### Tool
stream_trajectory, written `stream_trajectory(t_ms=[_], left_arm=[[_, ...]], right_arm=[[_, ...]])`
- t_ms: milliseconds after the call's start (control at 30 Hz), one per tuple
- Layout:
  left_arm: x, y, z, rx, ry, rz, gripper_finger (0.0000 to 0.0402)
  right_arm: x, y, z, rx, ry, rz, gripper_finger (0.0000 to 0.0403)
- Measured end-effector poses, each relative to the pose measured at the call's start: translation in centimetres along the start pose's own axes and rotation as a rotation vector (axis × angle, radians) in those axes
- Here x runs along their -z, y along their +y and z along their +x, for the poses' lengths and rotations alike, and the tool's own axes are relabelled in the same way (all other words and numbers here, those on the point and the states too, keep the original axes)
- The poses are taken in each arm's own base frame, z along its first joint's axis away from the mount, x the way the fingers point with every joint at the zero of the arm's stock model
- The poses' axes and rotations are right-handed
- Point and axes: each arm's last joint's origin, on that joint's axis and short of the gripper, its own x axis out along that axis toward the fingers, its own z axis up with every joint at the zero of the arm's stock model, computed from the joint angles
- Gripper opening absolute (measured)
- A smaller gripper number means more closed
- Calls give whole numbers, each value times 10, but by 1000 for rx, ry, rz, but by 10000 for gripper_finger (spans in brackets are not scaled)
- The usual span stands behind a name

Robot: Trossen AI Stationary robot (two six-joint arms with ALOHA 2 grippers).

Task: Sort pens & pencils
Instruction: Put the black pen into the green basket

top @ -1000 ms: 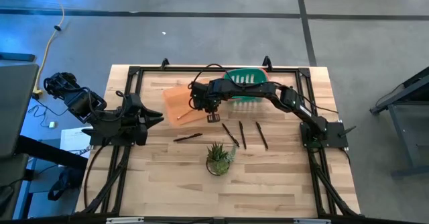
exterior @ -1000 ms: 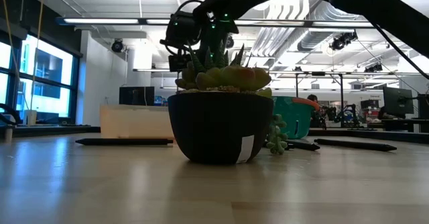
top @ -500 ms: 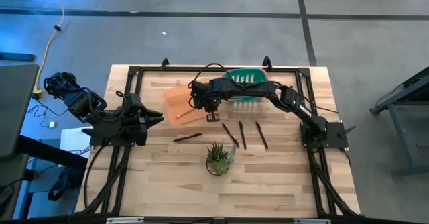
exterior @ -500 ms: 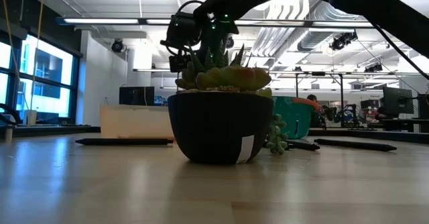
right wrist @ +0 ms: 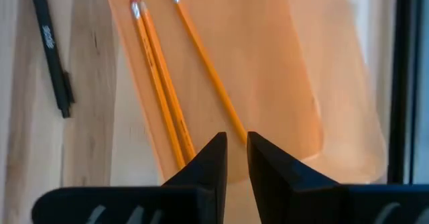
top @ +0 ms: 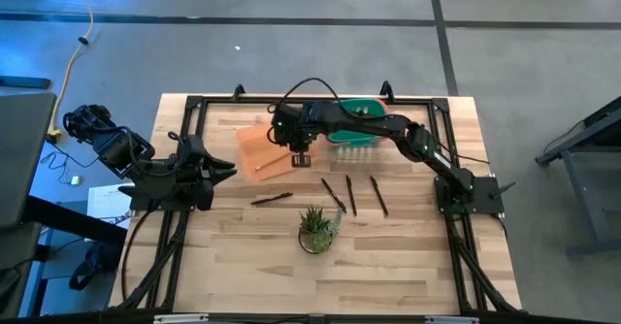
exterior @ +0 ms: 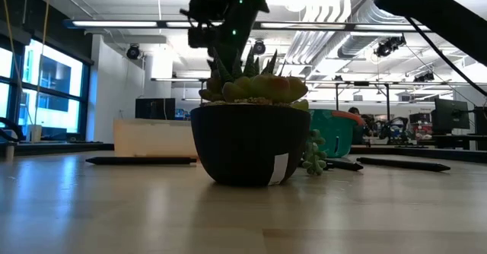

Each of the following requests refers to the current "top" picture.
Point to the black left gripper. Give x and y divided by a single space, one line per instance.
191 173

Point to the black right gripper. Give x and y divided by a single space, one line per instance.
301 137

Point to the orange wooden pencil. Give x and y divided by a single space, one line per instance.
271 162

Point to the black pen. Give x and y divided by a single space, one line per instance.
379 195
271 200
334 195
350 195

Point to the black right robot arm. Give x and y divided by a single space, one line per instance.
369 122

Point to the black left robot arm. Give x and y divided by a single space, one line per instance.
116 147

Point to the orange plastic tray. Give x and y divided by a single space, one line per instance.
252 154

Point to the green slotted plastic basket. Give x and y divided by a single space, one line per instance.
359 139

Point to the succulent plant in black pot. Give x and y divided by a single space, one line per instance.
316 234

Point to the black table clamp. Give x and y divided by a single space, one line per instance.
238 92
386 91

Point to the white paper sheet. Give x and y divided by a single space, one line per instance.
104 207

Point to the small white adapter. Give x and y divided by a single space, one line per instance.
75 180

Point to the black bag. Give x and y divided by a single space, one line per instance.
97 261

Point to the black desk beam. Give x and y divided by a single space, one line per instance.
73 219

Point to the dark flat bar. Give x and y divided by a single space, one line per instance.
24 82

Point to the grey metal desk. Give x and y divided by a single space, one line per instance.
597 193

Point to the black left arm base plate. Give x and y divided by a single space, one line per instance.
160 205

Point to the black aluminium table frame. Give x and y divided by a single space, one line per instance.
218 100

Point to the silver metal bracket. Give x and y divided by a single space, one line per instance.
451 320
179 319

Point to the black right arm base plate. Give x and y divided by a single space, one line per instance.
485 193

